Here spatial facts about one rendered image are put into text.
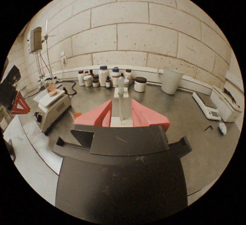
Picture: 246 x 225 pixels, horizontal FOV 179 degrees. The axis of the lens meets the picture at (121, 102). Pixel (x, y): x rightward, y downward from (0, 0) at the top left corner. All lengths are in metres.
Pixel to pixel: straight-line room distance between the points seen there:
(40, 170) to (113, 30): 0.82
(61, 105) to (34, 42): 0.62
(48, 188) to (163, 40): 0.89
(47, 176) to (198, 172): 0.45
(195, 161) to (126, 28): 0.77
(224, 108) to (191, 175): 0.55
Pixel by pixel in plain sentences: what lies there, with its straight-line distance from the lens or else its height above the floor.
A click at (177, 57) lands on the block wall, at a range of 0.67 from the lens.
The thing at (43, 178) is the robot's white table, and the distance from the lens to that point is 0.33.
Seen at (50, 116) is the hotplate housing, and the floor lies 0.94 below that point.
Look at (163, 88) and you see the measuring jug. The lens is 0.52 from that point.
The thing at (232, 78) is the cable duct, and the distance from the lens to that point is 1.13.
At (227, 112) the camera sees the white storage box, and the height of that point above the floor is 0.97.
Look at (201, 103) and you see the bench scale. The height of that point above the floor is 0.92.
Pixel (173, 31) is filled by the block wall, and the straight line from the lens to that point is 0.69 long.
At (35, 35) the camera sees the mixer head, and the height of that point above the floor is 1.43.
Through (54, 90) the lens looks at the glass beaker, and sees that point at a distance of 0.38.
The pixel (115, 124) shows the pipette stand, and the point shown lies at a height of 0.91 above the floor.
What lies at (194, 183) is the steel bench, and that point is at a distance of 0.31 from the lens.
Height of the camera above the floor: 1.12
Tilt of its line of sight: 37 degrees down
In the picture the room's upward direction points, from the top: straight up
